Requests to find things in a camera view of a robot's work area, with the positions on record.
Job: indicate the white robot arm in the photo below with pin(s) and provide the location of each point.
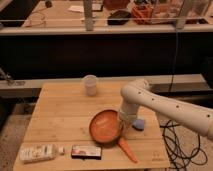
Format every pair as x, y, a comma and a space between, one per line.
137, 93

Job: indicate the clear plastic cup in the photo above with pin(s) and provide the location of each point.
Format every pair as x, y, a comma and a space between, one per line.
90, 84

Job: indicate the black rectangular box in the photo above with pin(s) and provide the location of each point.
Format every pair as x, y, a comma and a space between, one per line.
86, 152

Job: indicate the grey metal post right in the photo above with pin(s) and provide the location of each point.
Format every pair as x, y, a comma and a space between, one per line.
181, 19

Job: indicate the grey metal post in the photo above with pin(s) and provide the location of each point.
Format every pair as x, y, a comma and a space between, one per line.
88, 14
181, 19

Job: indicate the orange ceramic bowl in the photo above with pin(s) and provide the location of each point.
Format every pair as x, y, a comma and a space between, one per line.
104, 127

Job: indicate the blue sponge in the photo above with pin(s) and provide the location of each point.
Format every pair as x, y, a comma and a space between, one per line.
139, 124

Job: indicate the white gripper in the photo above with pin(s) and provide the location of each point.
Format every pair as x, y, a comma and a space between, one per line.
126, 119

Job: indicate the clear plastic bottle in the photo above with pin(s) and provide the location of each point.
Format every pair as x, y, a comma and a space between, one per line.
40, 153

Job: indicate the orange basket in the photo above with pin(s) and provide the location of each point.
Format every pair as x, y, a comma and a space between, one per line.
141, 14

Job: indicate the black pouch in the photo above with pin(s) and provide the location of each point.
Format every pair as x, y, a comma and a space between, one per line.
119, 17

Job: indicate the orange toy carrot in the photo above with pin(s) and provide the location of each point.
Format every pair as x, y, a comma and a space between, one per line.
127, 150

